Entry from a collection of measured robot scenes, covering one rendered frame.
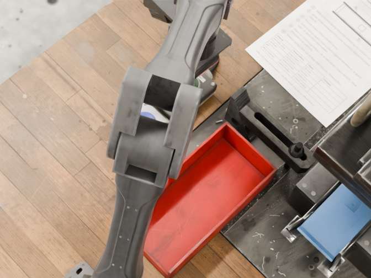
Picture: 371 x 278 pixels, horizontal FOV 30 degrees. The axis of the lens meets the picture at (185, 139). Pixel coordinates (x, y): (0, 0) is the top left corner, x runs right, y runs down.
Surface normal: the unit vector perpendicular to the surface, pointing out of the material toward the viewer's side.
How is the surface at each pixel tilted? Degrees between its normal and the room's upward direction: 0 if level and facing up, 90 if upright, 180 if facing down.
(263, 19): 0
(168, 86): 74
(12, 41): 0
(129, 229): 54
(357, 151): 0
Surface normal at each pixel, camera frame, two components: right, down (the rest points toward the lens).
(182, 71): 0.15, -0.61
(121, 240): -0.20, 0.48
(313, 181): 0.07, -0.39
